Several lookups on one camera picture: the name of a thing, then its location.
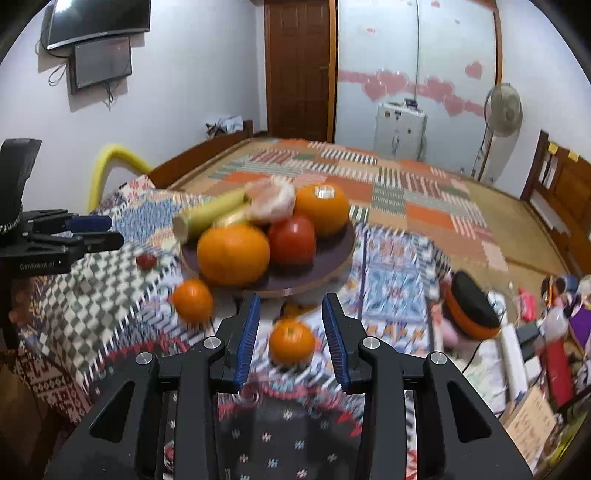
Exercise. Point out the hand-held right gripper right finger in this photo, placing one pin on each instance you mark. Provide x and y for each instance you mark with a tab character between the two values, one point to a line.
334	337

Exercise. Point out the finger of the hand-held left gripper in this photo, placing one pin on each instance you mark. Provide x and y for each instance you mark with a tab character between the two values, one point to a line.
101	242
90	223

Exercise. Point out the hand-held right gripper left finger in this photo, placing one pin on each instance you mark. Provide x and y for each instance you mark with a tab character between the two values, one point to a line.
247	337

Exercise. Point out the small tangerine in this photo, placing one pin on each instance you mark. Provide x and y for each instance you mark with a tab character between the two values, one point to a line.
192	300
292	341

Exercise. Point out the small red fruit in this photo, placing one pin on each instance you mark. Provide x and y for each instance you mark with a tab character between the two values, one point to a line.
146	261

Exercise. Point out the purple plate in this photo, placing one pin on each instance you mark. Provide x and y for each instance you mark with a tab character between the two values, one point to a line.
318	263

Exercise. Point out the large orange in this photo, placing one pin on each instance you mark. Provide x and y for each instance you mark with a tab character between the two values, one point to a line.
233	254

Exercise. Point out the red tomato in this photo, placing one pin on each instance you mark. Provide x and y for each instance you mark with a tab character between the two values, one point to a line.
292	240

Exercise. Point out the orange with white sticker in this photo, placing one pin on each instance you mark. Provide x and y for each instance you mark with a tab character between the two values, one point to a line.
323	210

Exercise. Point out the peeled citrus segment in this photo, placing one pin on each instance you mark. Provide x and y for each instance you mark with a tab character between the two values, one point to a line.
270	199

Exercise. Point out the person's left hand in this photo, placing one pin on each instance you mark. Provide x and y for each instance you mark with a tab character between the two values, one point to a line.
22	297

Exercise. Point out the printed patchwork quilt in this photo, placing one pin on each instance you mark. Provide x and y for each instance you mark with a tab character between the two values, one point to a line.
106	304

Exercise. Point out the yellow chair back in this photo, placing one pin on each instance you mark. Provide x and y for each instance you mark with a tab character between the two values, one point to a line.
111	157

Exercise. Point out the striped patchwork blanket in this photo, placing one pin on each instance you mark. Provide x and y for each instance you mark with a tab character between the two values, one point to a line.
415	194

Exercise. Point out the bag with cloth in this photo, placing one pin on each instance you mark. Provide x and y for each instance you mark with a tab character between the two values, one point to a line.
226	124

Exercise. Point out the woven straw mat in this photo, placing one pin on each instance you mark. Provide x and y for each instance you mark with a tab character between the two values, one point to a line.
517	230

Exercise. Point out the brown wooden door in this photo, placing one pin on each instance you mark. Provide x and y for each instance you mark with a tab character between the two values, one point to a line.
298	69

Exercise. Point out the standing fan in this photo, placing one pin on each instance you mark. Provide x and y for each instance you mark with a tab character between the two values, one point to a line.
503	110

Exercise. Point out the wooden wardrobe with heart stickers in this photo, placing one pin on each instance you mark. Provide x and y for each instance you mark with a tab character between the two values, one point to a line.
383	37

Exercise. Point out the small black wall monitor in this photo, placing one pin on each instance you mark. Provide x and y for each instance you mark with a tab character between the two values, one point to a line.
101	64

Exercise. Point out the black wall television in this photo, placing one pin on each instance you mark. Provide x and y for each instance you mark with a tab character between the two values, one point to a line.
97	21

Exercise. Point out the wooden bed frame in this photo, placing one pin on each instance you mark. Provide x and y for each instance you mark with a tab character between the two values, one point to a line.
568	203

